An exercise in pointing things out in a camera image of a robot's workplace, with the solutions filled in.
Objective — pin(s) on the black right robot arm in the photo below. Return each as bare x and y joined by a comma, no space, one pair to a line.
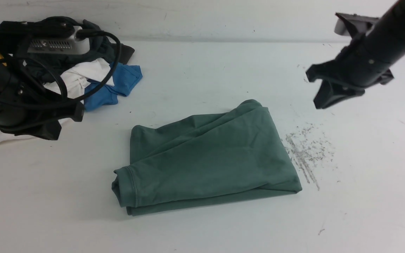
376,44

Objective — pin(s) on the white garment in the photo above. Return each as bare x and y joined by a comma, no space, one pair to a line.
76,79

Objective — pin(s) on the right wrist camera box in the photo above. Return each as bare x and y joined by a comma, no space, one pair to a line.
351,24

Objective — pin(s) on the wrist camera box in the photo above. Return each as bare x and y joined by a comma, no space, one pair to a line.
351,24
21,37

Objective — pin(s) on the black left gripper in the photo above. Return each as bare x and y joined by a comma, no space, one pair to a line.
40,123

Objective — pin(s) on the green long sleeve shirt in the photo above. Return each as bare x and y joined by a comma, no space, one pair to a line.
205,159

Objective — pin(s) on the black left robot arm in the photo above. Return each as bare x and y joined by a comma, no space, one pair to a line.
12,69

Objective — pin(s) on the dark grey garment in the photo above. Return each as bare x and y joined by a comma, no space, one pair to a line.
100,47

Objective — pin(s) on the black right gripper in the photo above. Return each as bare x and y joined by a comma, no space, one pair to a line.
347,76

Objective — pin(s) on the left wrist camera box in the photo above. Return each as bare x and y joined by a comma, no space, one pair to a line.
21,37

